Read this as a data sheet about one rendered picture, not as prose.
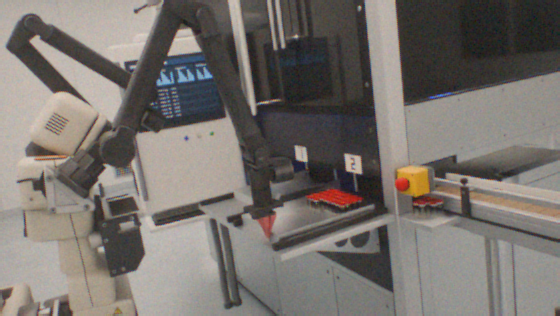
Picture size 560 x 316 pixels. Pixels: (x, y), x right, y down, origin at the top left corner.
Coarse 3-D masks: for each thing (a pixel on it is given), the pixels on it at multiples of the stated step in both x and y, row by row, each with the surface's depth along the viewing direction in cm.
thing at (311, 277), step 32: (544, 160) 178; (224, 256) 308; (256, 256) 256; (320, 256) 191; (448, 256) 155; (480, 256) 162; (512, 256) 171; (544, 256) 180; (256, 288) 268; (288, 288) 227; (320, 288) 198; (352, 288) 175; (384, 288) 157; (448, 288) 157; (480, 288) 164; (512, 288) 173; (544, 288) 182
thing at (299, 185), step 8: (296, 176) 201; (304, 176) 203; (272, 184) 196; (280, 184) 198; (288, 184) 196; (296, 184) 194; (304, 184) 193; (312, 184) 191; (320, 184) 176; (328, 184) 178; (336, 184) 180; (240, 192) 182; (248, 192) 191; (272, 192) 188; (280, 192) 186; (288, 192) 184; (296, 192) 172; (304, 192) 173; (248, 200) 176; (280, 200) 169
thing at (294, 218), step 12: (288, 204) 161; (300, 204) 163; (372, 204) 145; (288, 216) 156; (300, 216) 154; (312, 216) 152; (324, 216) 151; (336, 216) 139; (348, 216) 141; (252, 228) 147; (276, 228) 146; (288, 228) 144; (300, 228) 134; (312, 228) 136; (276, 240) 132
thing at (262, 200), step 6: (252, 192) 131; (258, 192) 130; (264, 192) 130; (270, 192) 132; (252, 198) 132; (258, 198) 130; (264, 198) 130; (270, 198) 132; (252, 204) 135; (258, 204) 131; (264, 204) 131; (270, 204) 132; (276, 204) 132; (282, 204) 133; (246, 210) 132; (252, 210) 129; (258, 210) 129
